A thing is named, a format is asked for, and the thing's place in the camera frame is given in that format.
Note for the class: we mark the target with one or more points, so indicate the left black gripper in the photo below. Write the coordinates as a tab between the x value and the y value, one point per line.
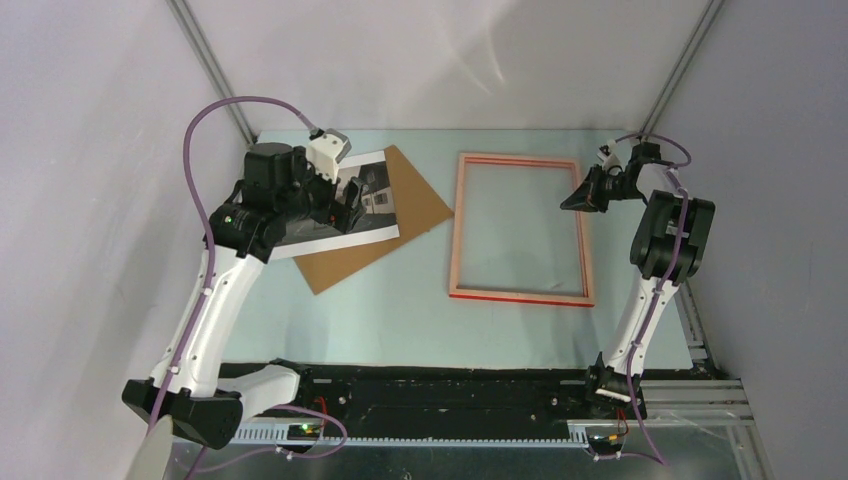
342	218

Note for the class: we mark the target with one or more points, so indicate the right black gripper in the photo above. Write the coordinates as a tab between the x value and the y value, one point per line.
579	200

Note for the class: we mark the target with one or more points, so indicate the brown backing board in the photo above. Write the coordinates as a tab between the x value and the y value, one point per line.
419	209

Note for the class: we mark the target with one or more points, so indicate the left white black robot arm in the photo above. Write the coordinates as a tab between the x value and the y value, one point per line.
281	185

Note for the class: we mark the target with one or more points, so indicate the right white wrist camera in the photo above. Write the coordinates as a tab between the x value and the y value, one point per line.
608	159

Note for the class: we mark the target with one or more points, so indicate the red wooden picture frame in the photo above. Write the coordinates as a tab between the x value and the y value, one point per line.
511	241

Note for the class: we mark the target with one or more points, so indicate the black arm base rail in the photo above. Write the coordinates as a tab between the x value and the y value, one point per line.
428	403

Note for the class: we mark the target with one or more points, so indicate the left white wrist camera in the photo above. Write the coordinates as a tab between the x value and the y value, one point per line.
325	150

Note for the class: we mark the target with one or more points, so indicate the landscape photo print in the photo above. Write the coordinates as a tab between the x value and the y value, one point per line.
379	222

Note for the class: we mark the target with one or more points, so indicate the grey slotted cable duct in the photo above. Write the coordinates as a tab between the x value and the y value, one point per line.
273	434

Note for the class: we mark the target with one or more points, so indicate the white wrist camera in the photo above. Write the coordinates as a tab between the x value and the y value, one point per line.
325	150
608	159

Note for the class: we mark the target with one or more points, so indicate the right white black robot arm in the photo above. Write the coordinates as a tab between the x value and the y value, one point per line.
667	249

